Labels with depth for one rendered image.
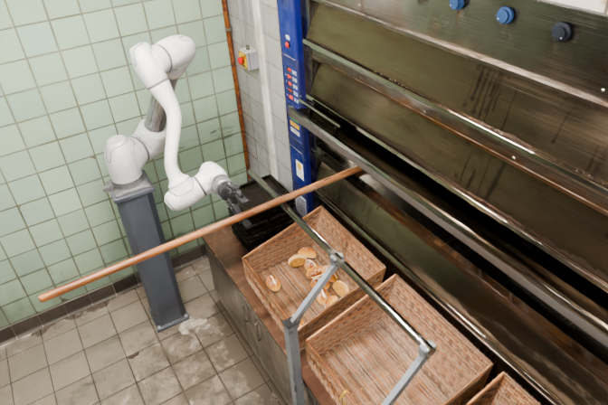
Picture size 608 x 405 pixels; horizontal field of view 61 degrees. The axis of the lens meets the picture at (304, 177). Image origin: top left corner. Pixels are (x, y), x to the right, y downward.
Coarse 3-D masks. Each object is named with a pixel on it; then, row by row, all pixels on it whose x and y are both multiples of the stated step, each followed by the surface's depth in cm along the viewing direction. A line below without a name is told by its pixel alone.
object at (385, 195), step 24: (384, 192) 219; (408, 216) 205; (432, 240) 196; (456, 240) 191; (480, 264) 180; (504, 288) 171; (528, 312) 164; (552, 312) 161; (576, 336) 153; (600, 360) 146
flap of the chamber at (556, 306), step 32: (352, 128) 223; (352, 160) 199; (384, 160) 198; (448, 192) 181; (448, 224) 162; (480, 224) 164; (512, 256) 150; (544, 256) 152; (576, 288) 139; (576, 320) 129
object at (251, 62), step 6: (252, 48) 278; (240, 54) 279; (246, 54) 273; (252, 54) 275; (246, 60) 275; (252, 60) 276; (258, 60) 278; (246, 66) 277; (252, 66) 278; (258, 66) 280
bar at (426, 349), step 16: (256, 176) 235; (272, 192) 224; (288, 208) 214; (304, 224) 205; (320, 240) 196; (336, 256) 189; (352, 272) 181; (320, 288) 191; (368, 288) 174; (304, 304) 192; (384, 304) 169; (288, 320) 193; (400, 320) 163; (288, 336) 194; (416, 336) 157; (288, 352) 201; (432, 352) 154; (416, 368) 155; (400, 384) 157; (304, 400) 220; (384, 400) 158
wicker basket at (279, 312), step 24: (312, 216) 267; (288, 240) 266; (312, 240) 276; (336, 240) 258; (264, 264) 266; (288, 264) 270; (360, 264) 242; (264, 288) 238; (288, 288) 256; (312, 288) 255; (360, 288) 226; (288, 312) 244; (312, 312) 243; (336, 312) 224
